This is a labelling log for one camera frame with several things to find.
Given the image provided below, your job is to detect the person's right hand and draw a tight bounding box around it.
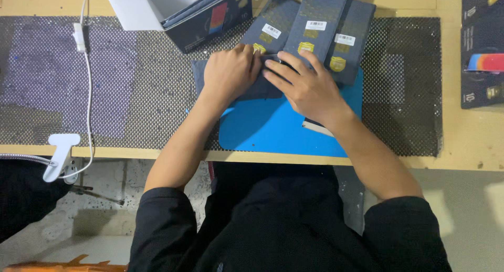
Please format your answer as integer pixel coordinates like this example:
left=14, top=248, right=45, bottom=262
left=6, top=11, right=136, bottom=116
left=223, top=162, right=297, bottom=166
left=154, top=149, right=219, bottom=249
left=262, top=50, right=351, bottom=128

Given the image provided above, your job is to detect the person's left hand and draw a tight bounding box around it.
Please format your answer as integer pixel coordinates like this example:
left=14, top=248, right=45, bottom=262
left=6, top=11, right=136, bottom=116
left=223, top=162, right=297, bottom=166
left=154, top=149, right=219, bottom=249
left=200, top=43, right=263, bottom=108

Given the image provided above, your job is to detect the dark grey packet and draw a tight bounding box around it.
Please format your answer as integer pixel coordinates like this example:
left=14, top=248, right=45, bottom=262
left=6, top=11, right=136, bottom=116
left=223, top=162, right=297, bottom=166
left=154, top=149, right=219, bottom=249
left=191, top=56, right=285, bottom=100

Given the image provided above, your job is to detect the dark grey gold-sticker box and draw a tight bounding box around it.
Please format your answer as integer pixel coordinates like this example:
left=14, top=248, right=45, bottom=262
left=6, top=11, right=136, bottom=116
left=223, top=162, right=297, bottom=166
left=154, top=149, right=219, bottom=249
left=283, top=0, right=350, bottom=66
left=324, top=0, right=376, bottom=86
left=240, top=0, right=301, bottom=56

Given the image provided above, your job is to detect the blue work mat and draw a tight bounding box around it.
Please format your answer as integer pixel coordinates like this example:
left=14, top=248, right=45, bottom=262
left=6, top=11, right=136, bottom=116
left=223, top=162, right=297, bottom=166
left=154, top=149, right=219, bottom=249
left=186, top=67, right=364, bottom=158

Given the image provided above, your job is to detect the open black carton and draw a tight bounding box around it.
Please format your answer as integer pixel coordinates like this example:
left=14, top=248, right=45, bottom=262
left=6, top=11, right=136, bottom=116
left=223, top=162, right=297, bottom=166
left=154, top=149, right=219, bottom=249
left=106, top=0, right=253, bottom=54

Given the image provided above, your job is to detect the white flat tool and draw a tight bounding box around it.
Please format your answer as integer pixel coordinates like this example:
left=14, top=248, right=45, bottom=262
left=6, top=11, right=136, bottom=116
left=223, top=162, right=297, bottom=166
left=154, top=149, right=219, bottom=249
left=302, top=118, right=335, bottom=138

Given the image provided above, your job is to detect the black mesh anti-slip mat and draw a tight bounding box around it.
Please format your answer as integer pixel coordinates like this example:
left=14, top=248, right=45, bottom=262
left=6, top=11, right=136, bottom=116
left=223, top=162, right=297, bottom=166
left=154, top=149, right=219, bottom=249
left=0, top=15, right=443, bottom=158

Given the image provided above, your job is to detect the person's black clothing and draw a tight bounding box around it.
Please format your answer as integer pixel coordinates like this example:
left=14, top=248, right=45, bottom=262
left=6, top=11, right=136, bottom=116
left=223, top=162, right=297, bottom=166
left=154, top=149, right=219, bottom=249
left=128, top=162, right=453, bottom=272

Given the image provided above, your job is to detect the stack of black printed cartons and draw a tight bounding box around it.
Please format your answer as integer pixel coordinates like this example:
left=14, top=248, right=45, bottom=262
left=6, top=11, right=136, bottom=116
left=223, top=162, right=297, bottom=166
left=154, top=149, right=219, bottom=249
left=461, top=0, right=504, bottom=110

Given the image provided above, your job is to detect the orange object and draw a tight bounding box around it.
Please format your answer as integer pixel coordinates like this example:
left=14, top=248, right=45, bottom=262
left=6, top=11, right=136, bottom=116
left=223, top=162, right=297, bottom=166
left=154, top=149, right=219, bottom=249
left=3, top=255, right=127, bottom=272

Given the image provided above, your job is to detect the white cable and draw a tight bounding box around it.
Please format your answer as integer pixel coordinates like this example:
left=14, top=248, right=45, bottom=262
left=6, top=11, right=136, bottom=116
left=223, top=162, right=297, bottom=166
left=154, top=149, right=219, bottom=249
left=59, top=0, right=95, bottom=179

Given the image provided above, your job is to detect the white clamp lamp mount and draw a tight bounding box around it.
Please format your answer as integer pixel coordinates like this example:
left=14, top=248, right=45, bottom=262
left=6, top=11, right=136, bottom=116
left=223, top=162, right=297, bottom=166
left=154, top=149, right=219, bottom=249
left=0, top=134, right=82, bottom=184

